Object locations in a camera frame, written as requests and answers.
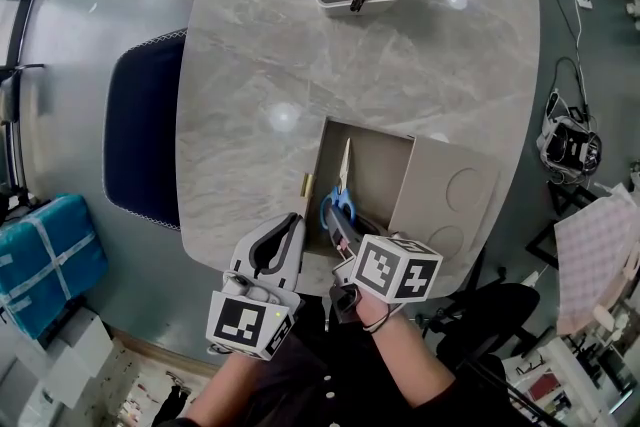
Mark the white cardboard box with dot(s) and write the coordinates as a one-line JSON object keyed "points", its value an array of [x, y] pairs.
{"points": [[75, 355]]}

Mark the pile of electronic equipment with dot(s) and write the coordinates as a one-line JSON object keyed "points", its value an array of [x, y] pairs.
{"points": [[570, 145]]}

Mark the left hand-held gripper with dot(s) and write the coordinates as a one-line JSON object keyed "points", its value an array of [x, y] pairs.
{"points": [[240, 320]]}

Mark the black wrist band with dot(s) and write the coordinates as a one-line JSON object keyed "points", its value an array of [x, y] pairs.
{"points": [[382, 322]]}

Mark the teal wrapped package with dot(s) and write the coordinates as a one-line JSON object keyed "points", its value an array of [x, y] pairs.
{"points": [[45, 260]]}

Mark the black window frame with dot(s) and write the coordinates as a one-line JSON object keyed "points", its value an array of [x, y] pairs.
{"points": [[20, 40]]}

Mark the person's right forearm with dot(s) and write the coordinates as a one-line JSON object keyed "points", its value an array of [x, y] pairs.
{"points": [[405, 355]]}

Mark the person's left forearm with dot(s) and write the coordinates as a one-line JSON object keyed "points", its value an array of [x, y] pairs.
{"points": [[245, 377]]}

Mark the dark blue office chair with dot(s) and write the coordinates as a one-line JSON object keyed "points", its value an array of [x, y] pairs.
{"points": [[140, 130]]}

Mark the person's black buttoned shirt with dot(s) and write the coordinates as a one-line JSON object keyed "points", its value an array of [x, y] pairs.
{"points": [[320, 380]]}

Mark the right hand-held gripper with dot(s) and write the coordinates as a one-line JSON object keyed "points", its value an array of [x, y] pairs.
{"points": [[395, 270]]}

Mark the white power strip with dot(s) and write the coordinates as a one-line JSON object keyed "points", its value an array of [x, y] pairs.
{"points": [[583, 0]]}

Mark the gold box latch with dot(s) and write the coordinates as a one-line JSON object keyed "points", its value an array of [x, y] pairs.
{"points": [[307, 185]]}

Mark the pink checkered sheet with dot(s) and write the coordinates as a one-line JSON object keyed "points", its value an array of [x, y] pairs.
{"points": [[595, 255]]}

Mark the black chair base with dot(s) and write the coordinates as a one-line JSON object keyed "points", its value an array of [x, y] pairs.
{"points": [[495, 310]]}

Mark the black metal frame stand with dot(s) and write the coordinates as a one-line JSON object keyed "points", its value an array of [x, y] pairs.
{"points": [[565, 205]]}

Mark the grey open box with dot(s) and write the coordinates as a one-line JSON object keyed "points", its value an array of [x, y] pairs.
{"points": [[440, 185]]}

